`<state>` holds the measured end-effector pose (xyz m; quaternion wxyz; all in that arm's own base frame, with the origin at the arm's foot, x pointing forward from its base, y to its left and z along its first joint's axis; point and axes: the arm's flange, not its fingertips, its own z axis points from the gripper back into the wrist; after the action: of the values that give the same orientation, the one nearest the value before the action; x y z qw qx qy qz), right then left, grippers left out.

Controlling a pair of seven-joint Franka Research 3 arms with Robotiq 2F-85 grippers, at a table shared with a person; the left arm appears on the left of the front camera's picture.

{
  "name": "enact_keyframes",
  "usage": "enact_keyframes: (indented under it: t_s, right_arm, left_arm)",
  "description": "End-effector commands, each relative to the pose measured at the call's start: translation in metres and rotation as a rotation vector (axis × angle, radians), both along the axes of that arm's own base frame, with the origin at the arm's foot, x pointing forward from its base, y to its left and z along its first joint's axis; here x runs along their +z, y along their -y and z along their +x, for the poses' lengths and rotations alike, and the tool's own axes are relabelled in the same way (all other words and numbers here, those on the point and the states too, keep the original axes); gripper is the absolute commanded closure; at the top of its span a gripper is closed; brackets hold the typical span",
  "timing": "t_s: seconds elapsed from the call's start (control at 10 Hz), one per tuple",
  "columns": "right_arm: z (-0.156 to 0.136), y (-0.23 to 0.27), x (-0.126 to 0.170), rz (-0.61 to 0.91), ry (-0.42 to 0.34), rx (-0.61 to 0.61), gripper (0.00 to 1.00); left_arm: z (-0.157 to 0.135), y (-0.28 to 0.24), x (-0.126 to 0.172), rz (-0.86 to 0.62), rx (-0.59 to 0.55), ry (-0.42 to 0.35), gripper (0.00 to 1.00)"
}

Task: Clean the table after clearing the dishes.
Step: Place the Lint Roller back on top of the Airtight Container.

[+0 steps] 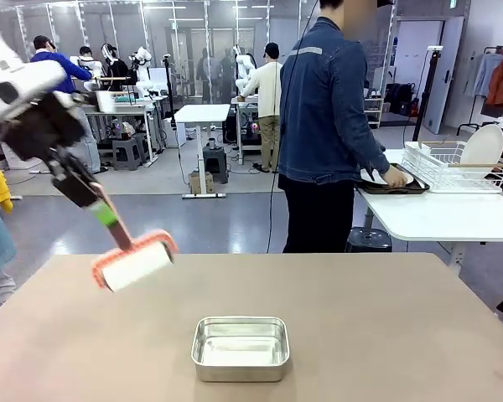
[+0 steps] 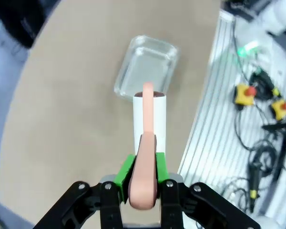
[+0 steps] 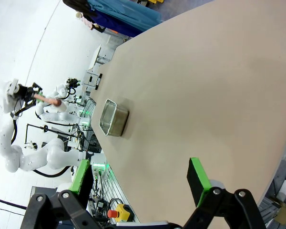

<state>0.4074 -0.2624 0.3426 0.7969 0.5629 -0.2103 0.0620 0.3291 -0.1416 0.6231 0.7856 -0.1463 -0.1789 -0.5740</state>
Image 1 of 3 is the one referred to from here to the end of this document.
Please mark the person in denim jacket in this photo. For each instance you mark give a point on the person in denim jacket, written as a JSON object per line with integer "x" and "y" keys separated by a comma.
{"x": 323, "y": 104}

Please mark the cardboard box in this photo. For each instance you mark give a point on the cardboard box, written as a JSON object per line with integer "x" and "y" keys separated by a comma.
{"x": 199, "y": 182}

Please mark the round dark stool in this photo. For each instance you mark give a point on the round dark stool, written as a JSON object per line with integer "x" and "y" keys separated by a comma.
{"x": 366, "y": 240}

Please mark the man in cream sweater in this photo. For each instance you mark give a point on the man in cream sweater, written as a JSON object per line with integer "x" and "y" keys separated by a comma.
{"x": 266, "y": 88}

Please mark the grey plastic step stool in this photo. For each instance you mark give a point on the grey plastic step stool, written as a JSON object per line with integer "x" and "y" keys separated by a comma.
{"x": 128, "y": 153}

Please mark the person's right forearm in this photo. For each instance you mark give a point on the person's right forearm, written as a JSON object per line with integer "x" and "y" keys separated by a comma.
{"x": 377, "y": 161}

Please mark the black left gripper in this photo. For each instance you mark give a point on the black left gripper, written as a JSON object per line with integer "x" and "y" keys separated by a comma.
{"x": 46, "y": 125}

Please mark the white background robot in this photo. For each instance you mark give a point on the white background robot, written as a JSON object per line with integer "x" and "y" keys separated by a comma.
{"x": 143, "y": 71}
{"x": 245, "y": 69}

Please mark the white shoe rack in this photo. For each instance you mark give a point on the white shoe rack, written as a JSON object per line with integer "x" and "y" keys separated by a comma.
{"x": 373, "y": 113}

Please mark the white door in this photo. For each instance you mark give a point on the white door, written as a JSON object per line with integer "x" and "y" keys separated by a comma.
{"x": 446, "y": 84}

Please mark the person's right hand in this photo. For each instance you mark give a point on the person's right hand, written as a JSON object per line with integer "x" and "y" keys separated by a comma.
{"x": 396, "y": 179}

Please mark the black clothes rack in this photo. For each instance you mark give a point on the black clothes rack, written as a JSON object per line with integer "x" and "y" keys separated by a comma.
{"x": 465, "y": 121}

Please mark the dark plastic stool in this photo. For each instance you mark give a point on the dark plastic stool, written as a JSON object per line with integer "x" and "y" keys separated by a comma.
{"x": 215, "y": 163}

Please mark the man in blue hoodie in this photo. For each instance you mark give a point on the man in blue hoodie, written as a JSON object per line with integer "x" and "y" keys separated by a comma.
{"x": 79, "y": 75}

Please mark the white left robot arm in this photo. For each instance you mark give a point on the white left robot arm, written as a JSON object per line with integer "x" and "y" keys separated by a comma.
{"x": 8, "y": 71}

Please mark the black bags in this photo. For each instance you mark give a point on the black bags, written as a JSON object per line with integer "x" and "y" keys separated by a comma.
{"x": 402, "y": 98}

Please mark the rectangular steel container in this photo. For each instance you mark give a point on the rectangular steel container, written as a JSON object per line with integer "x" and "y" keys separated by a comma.
{"x": 201, "y": 368}

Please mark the black stand with white top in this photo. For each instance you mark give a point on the black stand with white top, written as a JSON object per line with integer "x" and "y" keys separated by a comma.
{"x": 427, "y": 92}

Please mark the workbench with metal frame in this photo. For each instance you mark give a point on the workbench with metal frame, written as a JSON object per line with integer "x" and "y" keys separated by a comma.
{"x": 130, "y": 109}

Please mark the grey blue hanging shirt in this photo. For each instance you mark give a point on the grey blue hanging shirt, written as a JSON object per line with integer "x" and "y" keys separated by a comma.
{"x": 484, "y": 75}

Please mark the white side table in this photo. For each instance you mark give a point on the white side table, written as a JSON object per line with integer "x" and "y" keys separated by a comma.
{"x": 444, "y": 218}

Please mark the dark brown serving tray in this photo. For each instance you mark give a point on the dark brown serving tray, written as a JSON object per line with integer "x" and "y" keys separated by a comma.
{"x": 421, "y": 184}

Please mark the white standing desk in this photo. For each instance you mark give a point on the white standing desk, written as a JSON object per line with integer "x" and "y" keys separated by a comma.
{"x": 203, "y": 113}

